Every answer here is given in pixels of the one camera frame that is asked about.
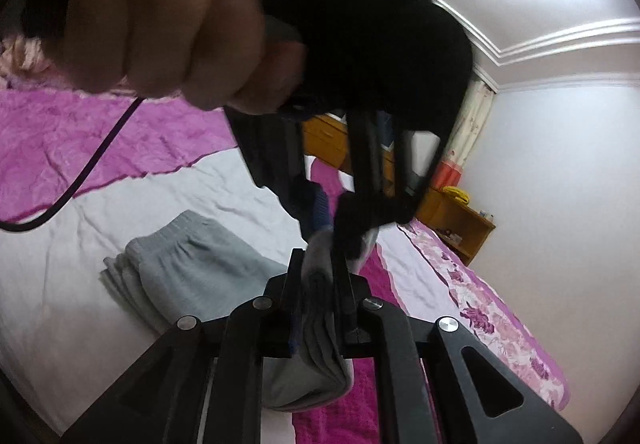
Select black cable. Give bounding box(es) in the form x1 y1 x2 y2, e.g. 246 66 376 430
0 95 144 234

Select wooden cabinet under window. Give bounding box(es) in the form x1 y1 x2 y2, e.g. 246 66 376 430
301 112 497 268

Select yellow object on cabinet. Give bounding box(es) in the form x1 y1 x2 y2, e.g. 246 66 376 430
440 186 471 204

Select pink pillow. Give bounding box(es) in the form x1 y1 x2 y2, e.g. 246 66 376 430
1 34 55 89

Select person's left hand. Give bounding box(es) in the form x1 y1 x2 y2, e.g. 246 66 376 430
46 0 304 115

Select purple striped bedspread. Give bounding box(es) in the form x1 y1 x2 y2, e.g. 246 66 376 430
1 90 570 433

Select floral curtain right panel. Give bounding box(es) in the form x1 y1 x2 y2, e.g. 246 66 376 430
432 79 496 190

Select grey knit pants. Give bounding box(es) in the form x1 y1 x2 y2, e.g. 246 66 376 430
100 211 354 412

